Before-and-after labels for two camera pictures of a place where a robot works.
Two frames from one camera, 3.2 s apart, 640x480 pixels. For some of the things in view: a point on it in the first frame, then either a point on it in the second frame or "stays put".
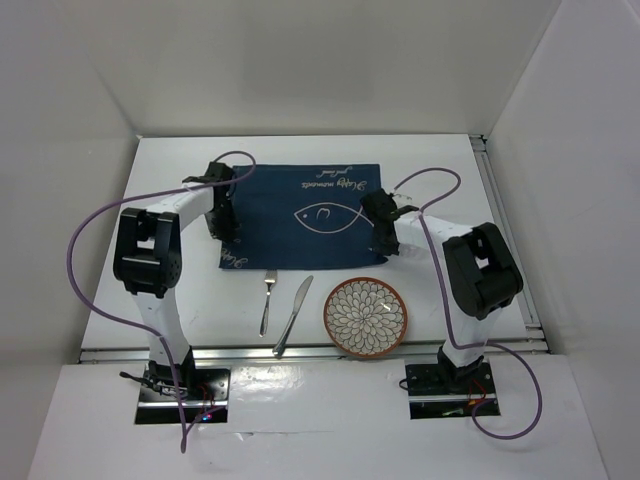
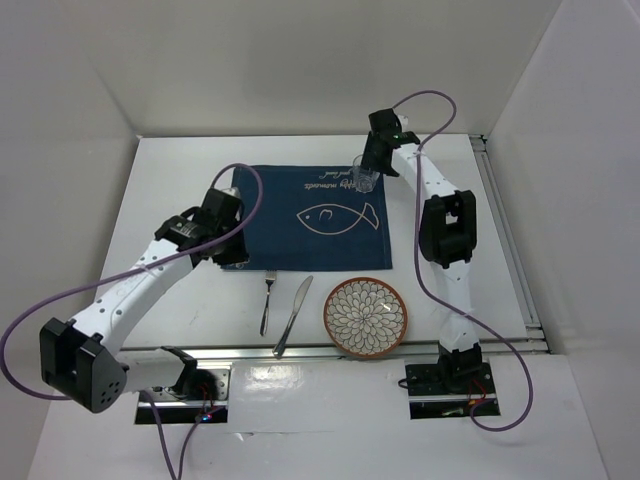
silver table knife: (301, 294) stays put
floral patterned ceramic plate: (365, 316) stays put
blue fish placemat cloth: (302, 215) stays put
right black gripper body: (386, 247) to (370, 158)
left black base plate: (202, 390) stays put
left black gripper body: (221, 220) to (231, 251)
